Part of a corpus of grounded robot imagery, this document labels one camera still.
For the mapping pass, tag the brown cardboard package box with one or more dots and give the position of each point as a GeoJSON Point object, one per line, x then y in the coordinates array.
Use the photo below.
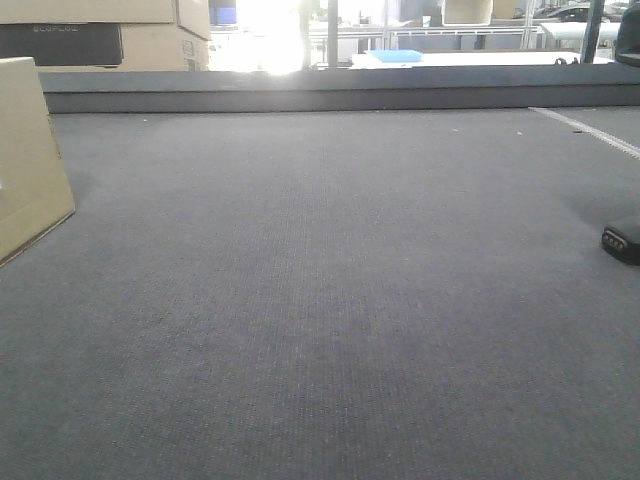
{"type": "Point", "coordinates": [36, 195]}

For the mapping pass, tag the stacked cardboard boxes background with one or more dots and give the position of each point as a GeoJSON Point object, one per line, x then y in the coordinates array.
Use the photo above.
{"type": "Point", "coordinates": [107, 36]}

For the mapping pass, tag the blue flat tray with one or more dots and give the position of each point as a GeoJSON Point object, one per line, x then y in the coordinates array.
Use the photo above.
{"type": "Point", "coordinates": [402, 56]}

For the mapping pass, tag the white background table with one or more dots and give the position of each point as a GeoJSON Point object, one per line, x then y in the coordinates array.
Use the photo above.
{"type": "Point", "coordinates": [474, 58]}

